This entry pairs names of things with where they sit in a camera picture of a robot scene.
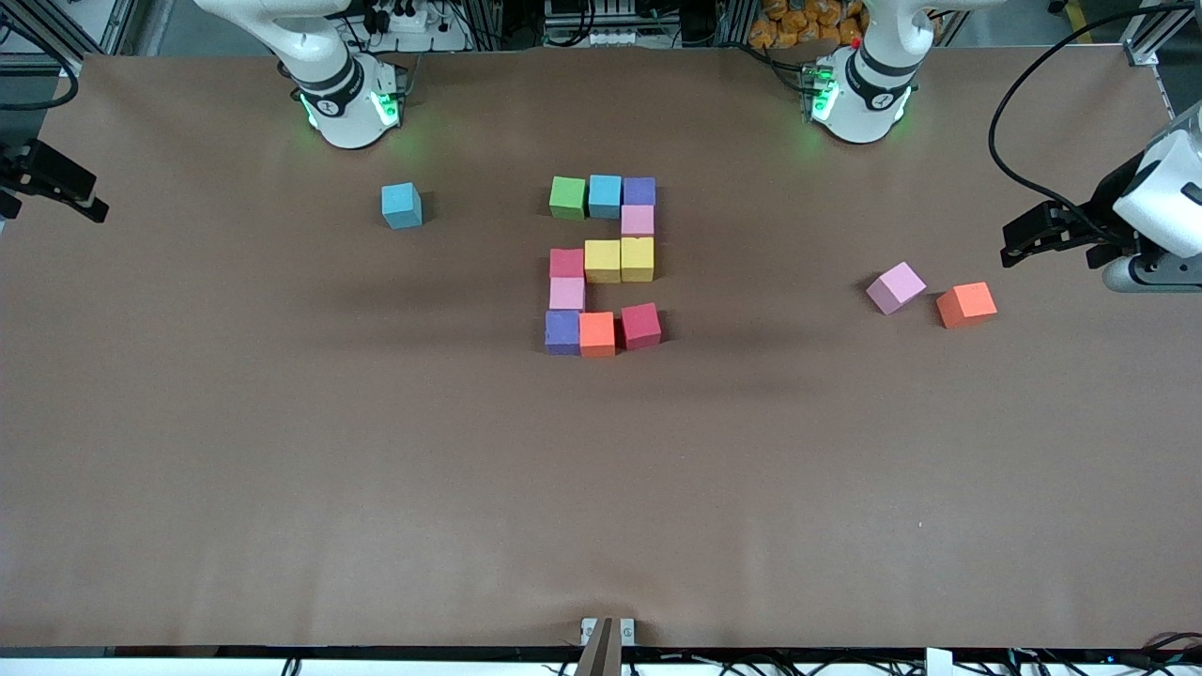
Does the notched yellow foam block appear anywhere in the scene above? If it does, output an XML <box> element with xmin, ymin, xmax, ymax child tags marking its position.
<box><xmin>620</xmin><ymin>236</ymin><xmax>655</xmax><ymax>284</ymax></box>

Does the cyan foam block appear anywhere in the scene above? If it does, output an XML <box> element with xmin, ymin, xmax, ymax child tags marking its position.
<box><xmin>380</xmin><ymin>182</ymin><xmax>424</xmax><ymax>231</ymax></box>
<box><xmin>588</xmin><ymin>174</ymin><xmax>624</xmax><ymax>220</ymax></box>

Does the orange foam block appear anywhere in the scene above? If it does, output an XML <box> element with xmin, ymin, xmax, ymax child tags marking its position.
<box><xmin>935</xmin><ymin>282</ymin><xmax>998</xmax><ymax>330</ymax></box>
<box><xmin>578</xmin><ymin>312</ymin><xmax>617</xmax><ymax>359</ymax></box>

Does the green foam block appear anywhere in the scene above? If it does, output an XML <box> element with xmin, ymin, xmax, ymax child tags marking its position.
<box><xmin>549</xmin><ymin>176</ymin><xmax>589</xmax><ymax>223</ymax></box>

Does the orange crinkled bag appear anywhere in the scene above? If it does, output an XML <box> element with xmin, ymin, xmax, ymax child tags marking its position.
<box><xmin>748</xmin><ymin>0</ymin><xmax>870</xmax><ymax>50</ymax></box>

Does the white power strip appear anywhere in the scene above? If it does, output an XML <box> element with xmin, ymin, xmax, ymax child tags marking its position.
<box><xmin>343</xmin><ymin>0</ymin><xmax>470</xmax><ymax>53</ymax></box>

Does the white electrical box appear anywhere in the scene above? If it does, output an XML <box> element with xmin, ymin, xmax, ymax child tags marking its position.
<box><xmin>545</xmin><ymin>0</ymin><xmax>640</xmax><ymax>48</ymax></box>

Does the brown table cover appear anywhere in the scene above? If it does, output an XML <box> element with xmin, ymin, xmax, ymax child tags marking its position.
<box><xmin>0</xmin><ymin>47</ymin><xmax>1202</xmax><ymax>651</ymax></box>

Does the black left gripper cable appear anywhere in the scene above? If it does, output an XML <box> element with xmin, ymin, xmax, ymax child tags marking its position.
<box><xmin>987</xmin><ymin>0</ymin><xmax>1202</xmax><ymax>247</ymax></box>

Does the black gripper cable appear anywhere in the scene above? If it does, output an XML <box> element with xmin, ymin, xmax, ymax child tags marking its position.
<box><xmin>987</xmin><ymin>0</ymin><xmax>1202</xmax><ymax>247</ymax></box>
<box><xmin>0</xmin><ymin>14</ymin><xmax>81</xmax><ymax>114</ymax></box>

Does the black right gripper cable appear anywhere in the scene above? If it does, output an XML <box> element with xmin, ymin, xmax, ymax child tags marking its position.
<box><xmin>0</xmin><ymin>14</ymin><xmax>81</xmax><ymax>114</ymax></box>

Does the aluminium frame profile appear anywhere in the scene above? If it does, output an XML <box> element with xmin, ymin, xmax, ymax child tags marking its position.
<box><xmin>0</xmin><ymin>0</ymin><xmax>142</xmax><ymax>78</ymax></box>
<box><xmin>1119</xmin><ymin>0</ymin><xmax>1202</xmax><ymax>69</ymax></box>

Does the aluminium table edge rail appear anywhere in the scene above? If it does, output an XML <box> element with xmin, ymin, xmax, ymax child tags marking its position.
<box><xmin>1151</xmin><ymin>64</ymin><xmax>1202</xmax><ymax>196</ymax></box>

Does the camera mount post with bracket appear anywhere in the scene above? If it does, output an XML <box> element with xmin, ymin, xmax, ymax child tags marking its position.
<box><xmin>579</xmin><ymin>616</ymin><xmax>637</xmax><ymax>676</ymax></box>

